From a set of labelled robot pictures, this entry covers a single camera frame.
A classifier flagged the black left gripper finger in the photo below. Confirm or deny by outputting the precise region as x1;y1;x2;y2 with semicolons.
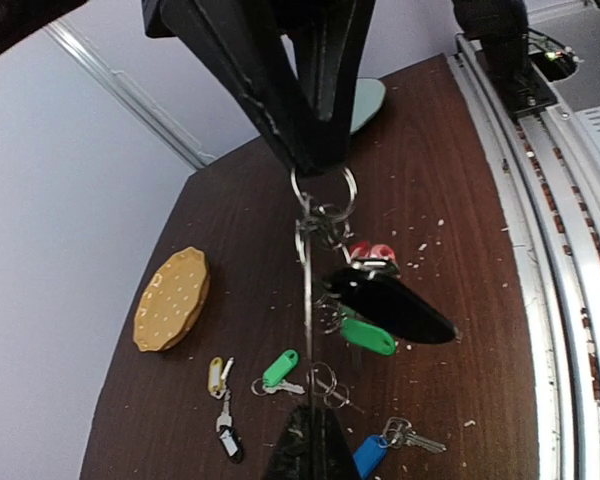
262;405;361;480

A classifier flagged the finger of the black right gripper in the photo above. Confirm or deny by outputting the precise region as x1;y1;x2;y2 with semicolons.
279;0;375;132
144;1;340;175

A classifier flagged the green tag key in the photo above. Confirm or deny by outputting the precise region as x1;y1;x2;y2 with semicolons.
251;349;305;397
340;316;397;374

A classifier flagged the red tag key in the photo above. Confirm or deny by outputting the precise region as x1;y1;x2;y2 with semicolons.
349;241;398;270

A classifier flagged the teal floral plate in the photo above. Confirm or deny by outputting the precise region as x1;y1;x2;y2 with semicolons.
350;78;386;135

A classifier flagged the black tag key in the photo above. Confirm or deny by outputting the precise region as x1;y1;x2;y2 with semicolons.
216;389;244;464

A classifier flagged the blue tag key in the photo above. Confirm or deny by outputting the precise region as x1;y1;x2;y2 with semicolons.
353;417;447;479

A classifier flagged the yellow tag key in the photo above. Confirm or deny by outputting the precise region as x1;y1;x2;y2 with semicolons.
207;356;235;399

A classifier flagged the yellow polka dot plate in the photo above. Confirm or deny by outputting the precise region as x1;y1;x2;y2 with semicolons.
133;247;211;352

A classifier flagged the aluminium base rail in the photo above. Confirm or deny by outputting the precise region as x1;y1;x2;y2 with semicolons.
448;35;600;479

